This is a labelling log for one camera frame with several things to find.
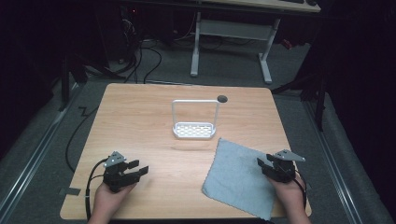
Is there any person's left hand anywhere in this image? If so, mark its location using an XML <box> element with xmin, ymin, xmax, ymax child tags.
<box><xmin>92</xmin><ymin>182</ymin><xmax>137</xmax><ymax>217</ymax></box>

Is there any bundle of black cables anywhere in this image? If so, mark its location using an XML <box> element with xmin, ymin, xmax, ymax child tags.
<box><xmin>116</xmin><ymin>17</ymin><xmax>163</xmax><ymax>85</ymax></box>

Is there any grey-blue cloth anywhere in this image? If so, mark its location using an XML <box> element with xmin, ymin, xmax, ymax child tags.
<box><xmin>201</xmin><ymin>137</ymin><xmax>278</xmax><ymax>221</ymax></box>

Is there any white rack with tall handle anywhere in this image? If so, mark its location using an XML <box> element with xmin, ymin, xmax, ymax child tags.
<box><xmin>171</xmin><ymin>99</ymin><xmax>220</xmax><ymax>140</ymax></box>

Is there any white-legged desk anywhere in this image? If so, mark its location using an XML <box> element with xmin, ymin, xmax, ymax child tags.
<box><xmin>189</xmin><ymin>0</ymin><xmax>322</xmax><ymax>85</ymax></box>

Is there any black floor cable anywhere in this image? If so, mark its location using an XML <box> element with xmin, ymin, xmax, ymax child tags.
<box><xmin>64</xmin><ymin>105</ymin><xmax>100</xmax><ymax>174</ymax></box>

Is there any metal floor rail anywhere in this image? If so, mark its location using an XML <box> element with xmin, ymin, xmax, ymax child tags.
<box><xmin>0</xmin><ymin>83</ymin><xmax>82</xmax><ymax>220</ymax></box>
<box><xmin>302</xmin><ymin>100</ymin><xmax>364</xmax><ymax>224</ymax></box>

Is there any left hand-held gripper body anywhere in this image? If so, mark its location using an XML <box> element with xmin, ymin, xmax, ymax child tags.
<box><xmin>102</xmin><ymin>151</ymin><xmax>142</xmax><ymax>193</ymax></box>

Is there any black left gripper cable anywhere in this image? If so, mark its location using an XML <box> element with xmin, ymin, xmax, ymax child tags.
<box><xmin>84</xmin><ymin>158</ymin><xmax>109</xmax><ymax>221</ymax></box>

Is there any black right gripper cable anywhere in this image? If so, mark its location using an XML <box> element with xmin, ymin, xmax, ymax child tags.
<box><xmin>293</xmin><ymin>170</ymin><xmax>308</xmax><ymax>210</ymax></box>

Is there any black metal stand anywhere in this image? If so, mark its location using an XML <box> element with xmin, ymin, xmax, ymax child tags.
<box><xmin>313</xmin><ymin>76</ymin><xmax>327</xmax><ymax>133</ymax></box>
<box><xmin>58</xmin><ymin>50</ymin><xmax>72</xmax><ymax>112</ymax></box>

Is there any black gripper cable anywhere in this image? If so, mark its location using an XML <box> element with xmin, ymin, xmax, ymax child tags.
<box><xmin>84</xmin><ymin>158</ymin><xmax>109</xmax><ymax>221</ymax></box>
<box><xmin>293</xmin><ymin>170</ymin><xmax>308</xmax><ymax>210</ymax></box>

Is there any grey tape piece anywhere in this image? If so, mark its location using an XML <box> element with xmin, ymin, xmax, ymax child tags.
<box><xmin>58</xmin><ymin>187</ymin><xmax>82</xmax><ymax>197</ymax></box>

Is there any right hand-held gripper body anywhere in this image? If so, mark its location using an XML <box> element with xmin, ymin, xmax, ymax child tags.
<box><xmin>262</xmin><ymin>148</ymin><xmax>306</xmax><ymax>184</ymax></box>

